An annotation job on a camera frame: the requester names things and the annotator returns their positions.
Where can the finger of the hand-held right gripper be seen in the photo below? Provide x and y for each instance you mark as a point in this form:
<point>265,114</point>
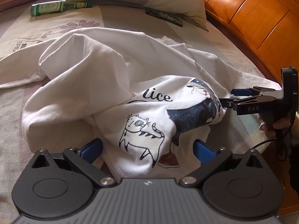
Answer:
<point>241,91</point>
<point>233,103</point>

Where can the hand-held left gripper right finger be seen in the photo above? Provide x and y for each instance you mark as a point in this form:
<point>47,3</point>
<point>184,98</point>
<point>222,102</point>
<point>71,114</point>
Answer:
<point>203,150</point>

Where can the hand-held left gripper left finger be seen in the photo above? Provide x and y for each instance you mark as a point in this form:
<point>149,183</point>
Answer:
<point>92,148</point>

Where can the white printed t-shirt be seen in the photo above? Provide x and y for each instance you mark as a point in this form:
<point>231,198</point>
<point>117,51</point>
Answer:
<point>105,79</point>

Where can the person's right hand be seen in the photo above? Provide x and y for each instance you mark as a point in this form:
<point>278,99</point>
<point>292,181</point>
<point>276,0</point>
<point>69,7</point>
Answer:
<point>285,124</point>

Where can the wooden headboard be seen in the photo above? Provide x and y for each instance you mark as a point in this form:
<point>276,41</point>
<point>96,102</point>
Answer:
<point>257,16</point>

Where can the green glass bottle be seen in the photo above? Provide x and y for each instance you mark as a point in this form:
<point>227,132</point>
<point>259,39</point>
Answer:
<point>49,8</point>

